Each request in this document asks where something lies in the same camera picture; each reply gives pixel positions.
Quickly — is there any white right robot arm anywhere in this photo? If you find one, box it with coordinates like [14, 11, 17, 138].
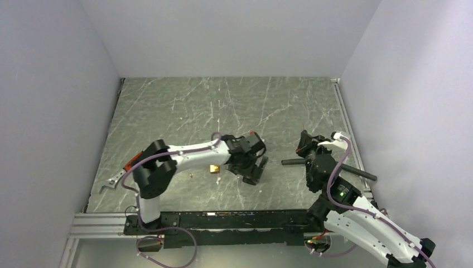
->
[296, 130, 436, 267]

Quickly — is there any adjustable wrench red handle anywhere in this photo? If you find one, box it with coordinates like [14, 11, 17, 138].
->
[99, 151, 143, 194]

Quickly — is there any brass padlock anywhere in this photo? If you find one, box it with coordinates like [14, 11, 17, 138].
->
[209, 165, 220, 174]

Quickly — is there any black foam tube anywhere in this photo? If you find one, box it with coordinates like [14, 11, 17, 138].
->
[281, 159, 378, 181]

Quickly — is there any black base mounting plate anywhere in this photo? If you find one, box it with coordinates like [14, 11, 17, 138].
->
[123, 209, 324, 248]

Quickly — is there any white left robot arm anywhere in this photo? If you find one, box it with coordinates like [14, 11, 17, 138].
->
[126, 132, 268, 235]

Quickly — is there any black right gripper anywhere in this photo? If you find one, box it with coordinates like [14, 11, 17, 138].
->
[295, 132, 334, 188]

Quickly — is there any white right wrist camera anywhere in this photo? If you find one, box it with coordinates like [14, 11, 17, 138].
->
[317, 132, 351, 151]

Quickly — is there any black padlock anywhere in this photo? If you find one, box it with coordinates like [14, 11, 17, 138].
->
[242, 169, 258, 185]

